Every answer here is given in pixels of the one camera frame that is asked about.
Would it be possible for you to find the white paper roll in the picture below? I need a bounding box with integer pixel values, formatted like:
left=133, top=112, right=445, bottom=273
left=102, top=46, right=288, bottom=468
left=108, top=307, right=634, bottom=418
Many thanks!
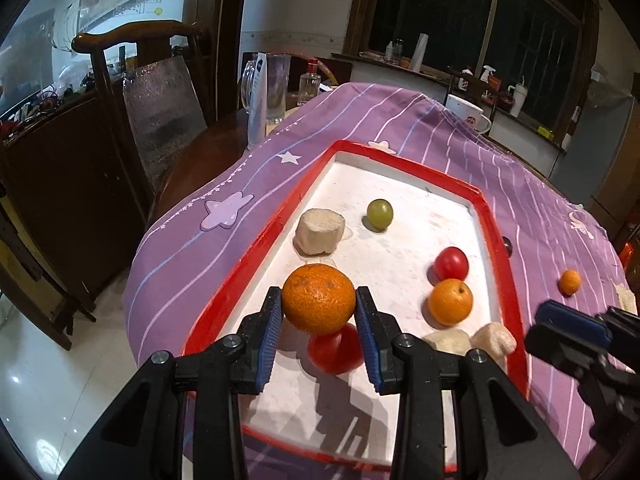
left=411, top=33, right=430, bottom=72

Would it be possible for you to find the red-rimmed white tray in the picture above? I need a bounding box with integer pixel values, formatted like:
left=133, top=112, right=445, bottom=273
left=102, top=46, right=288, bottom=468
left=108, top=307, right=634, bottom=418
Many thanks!
left=182, top=140, right=530, bottom=473

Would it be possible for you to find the blue white packet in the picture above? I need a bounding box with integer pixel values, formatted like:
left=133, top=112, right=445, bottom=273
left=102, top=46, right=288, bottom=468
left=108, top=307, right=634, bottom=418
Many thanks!
left=247, top=52, right=268, bottom=151

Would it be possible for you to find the dark window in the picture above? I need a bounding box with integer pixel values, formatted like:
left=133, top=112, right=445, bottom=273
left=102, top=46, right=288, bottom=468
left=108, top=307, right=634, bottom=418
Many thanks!
left=347, top=0, right=601, bottom=148

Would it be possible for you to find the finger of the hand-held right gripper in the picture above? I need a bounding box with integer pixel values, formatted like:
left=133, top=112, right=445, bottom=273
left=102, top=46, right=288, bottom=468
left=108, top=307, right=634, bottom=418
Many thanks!
left=536, top=300, right=640, bottom=342
left=525, top=322, right=608, bottom=381

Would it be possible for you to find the bumpy mandarin orange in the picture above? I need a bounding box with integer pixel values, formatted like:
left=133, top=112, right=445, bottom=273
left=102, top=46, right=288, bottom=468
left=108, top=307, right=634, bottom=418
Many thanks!
left=281, top=263, right=357, bottom=337

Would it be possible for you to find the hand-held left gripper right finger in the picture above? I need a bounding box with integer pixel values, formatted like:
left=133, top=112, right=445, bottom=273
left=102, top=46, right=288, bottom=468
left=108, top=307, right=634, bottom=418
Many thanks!
left=355, top=286, right=581, bottom=480

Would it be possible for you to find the glass pitcher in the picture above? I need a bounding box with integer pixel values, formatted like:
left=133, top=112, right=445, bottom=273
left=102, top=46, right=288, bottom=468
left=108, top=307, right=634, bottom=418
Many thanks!
left=265, top=54, right=292, bottom=126

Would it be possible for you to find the wine glass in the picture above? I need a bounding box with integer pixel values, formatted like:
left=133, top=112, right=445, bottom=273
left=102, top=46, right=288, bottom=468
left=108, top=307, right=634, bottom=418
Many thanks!
left=241, top=60, right=261, bottom=111

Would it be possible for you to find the purple striped tablecloth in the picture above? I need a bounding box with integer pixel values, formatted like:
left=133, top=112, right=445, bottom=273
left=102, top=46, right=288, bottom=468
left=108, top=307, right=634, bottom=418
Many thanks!
left=122, top=81, right=631, bottom=480

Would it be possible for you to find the smooth orange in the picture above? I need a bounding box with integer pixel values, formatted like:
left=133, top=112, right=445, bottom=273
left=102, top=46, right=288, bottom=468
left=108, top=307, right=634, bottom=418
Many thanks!
left=427, top=278, right=474, bottom=326

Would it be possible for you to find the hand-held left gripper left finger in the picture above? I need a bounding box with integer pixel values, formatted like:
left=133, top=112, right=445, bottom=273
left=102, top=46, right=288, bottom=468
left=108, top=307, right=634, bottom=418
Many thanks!
left=65, top=286, right=283, bottom=480

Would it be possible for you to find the white cup with straw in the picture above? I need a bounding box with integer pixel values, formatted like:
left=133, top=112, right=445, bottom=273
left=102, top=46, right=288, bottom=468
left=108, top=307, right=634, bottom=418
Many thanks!
left=510, top=77, right=531, bottom=118

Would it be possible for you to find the white mug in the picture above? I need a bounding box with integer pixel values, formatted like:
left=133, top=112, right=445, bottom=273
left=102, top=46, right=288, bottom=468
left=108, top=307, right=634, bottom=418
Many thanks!
left=445, top=94, right=493, bottom=133

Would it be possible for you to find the clear bottle red cap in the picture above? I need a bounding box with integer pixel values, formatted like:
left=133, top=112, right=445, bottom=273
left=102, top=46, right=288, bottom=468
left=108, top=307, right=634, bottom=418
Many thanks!
left=298, top=58, right=321, bottom=107

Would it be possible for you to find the dark wooden cabinet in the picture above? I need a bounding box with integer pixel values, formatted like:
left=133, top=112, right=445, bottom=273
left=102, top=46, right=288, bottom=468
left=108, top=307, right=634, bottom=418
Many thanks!
left=0, top=87, right=151, bottom=351

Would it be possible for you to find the small mandarin orange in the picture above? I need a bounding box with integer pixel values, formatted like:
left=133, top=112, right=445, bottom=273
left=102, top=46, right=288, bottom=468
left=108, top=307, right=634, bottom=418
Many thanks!
left=558, top=269, right=582, bottom=296

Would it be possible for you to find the green grape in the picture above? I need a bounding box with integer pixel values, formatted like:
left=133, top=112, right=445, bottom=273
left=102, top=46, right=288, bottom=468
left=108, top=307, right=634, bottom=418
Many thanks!
left=366, top=199, right=394, bottom=231

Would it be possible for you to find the red tomato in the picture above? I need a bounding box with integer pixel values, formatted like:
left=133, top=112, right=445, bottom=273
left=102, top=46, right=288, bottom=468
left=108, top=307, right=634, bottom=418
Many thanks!
left=307, top=322, right=365, bottom=375
left=432, top=246, right=470, bottom=282

